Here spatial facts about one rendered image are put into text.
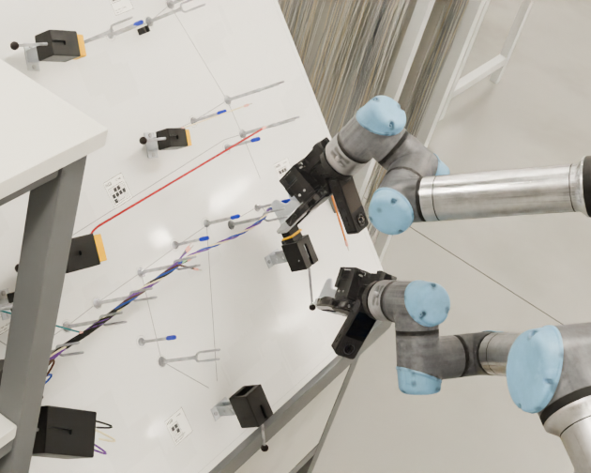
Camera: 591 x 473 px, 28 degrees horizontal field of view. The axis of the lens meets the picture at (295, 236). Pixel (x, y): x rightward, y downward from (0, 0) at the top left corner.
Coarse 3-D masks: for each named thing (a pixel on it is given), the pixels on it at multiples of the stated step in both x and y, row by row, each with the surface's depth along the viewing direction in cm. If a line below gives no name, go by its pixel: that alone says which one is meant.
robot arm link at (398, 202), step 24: (408, 168) 198; (528, 168) 185; (552, 168) 183; (576, 168) 181; (384, 192) 191; (408, 192) 191; (432, 192) 189; (456, 192) 188; (480, 192) 186; (504, 192) 184; (528, 192) 183; (552, 192) 181; (576, 192) 180; (384, 216) 191; (408, 216) 190; (432, 216) 191; (456, 216) 190; (480, 216) 188; (504, 216) 188
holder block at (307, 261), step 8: (296, 240) 224; (304, 240) 224; (288, 248) 224; (296, 248) 223; (304, 248) 224; (312, 248) 225; (288, 256) 225; (296, 256) 223; (304, 256) 223; (312, 256) 225; (288, 264) 225; (296, 264) 224; (304, 264) 223; (312, 264) 225
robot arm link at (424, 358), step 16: (400, 336) 201; (416, 336) 199; (432, 336) 200; (448, 336) 205; (400, 352) 201; (416, 352) 199; (432, 352) 200; (448, 352) 201; (464, 352) 203; (400, 368) 201; (416, 368) 199; (432, 368) 200; (448, 368) 201; (464, 368) 203; (400, 384) 202; (416, 384) 199; (432, 384) 200
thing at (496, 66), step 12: (528, 0) 515; (528, 12) 521; (516, 24) 523; (516, 36) 525; (468, 48) 479; (504, 48) 531; (492, 60) 527; (504, 60) 531; (480, 72) 514; (492, 72) 539; (456, 84) 492; (468, 84) 507; (444, 108) 497
